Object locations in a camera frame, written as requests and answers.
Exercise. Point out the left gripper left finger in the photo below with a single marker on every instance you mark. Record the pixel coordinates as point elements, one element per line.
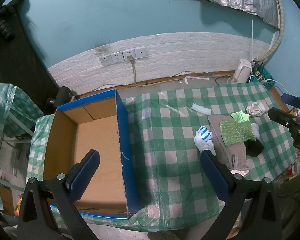
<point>36,220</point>

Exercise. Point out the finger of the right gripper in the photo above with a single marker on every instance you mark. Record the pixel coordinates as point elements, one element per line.
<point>291,100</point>
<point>284,118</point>

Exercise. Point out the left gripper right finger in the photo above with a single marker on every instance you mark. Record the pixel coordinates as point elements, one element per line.
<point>263,219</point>

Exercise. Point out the black sponge cloth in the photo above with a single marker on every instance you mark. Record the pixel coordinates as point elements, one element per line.
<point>253,147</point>

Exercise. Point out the green glitter cloth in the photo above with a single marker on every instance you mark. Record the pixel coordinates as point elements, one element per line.
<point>233,132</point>

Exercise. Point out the grey towel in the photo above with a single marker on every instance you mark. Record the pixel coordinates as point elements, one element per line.
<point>234,156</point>

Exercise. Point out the white blue plastic bag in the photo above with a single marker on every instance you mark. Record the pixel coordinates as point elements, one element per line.
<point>204,140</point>

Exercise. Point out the crumpled white plastic bag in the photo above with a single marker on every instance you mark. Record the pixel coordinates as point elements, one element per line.
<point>257,108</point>

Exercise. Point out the white sock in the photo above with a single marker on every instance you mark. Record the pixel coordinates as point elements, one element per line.
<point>255,129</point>

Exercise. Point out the light green paper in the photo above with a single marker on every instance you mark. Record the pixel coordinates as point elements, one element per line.
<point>240,116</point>

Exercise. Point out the teal plastic basket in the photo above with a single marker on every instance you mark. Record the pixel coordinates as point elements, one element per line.
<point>260,74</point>

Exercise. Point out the white electric kettle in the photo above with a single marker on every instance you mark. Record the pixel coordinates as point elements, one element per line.
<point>242,72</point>

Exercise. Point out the white foam tube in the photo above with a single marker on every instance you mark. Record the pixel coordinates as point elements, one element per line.
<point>201,109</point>

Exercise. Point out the green checkered tablecloth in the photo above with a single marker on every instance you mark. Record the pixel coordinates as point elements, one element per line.
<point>170,182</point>

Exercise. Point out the blue cardboard box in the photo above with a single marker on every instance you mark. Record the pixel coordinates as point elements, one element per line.
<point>94,131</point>

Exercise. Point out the white plastic strip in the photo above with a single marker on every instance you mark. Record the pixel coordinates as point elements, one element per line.
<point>187,78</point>

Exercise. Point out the green checkered side cover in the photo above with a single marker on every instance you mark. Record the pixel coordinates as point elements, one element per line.
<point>18,113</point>

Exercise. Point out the white wall socket strip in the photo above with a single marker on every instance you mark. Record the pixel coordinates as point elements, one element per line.
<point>123,56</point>

